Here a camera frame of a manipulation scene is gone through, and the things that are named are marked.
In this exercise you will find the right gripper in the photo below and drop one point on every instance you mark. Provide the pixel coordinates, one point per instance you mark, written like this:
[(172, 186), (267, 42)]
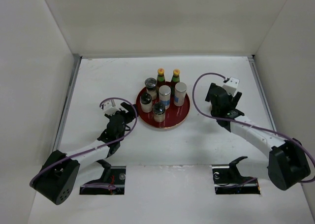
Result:
[(234, 101)]

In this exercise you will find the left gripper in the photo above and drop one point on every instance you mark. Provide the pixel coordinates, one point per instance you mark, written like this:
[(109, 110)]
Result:
[(129, 115)]

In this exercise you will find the dark-cap grinder jar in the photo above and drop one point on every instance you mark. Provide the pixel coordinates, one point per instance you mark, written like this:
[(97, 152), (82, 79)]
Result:
[(150, 84), (159, 110), (146, 102)]

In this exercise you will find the silver-lid spice jar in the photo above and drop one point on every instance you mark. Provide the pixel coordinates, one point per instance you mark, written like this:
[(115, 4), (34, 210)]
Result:
[(180, 93), (164, 95)]

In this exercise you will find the sauce bottle yellow cap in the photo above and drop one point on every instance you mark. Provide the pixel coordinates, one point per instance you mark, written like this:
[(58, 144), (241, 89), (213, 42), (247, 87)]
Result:
[(160, 77), (176, 76)]

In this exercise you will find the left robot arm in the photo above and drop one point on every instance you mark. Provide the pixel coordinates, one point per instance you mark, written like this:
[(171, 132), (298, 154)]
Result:
[(57, 177)]

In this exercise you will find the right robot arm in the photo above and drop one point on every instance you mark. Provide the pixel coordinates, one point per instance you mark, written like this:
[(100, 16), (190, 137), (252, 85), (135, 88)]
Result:
[(287, 162)]

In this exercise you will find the red round tray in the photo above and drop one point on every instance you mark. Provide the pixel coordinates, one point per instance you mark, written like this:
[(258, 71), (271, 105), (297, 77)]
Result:
[(174, 115)]

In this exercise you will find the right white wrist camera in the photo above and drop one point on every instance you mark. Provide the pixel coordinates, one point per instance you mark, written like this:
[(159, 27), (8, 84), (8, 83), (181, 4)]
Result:
[(230, 85)]

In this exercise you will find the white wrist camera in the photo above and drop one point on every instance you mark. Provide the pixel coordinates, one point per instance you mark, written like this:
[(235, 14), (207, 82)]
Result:
[(230, 85), (109, 107)]

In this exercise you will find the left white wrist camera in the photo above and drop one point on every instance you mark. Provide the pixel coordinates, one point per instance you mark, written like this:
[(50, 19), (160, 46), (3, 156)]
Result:
[(109, 107)]

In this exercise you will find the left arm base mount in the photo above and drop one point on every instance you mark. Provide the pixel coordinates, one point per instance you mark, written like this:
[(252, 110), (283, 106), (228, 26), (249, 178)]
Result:
[(111, 182)]

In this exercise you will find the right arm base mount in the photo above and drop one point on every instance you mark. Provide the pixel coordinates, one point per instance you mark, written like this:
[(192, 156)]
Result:
[(228, 180)]

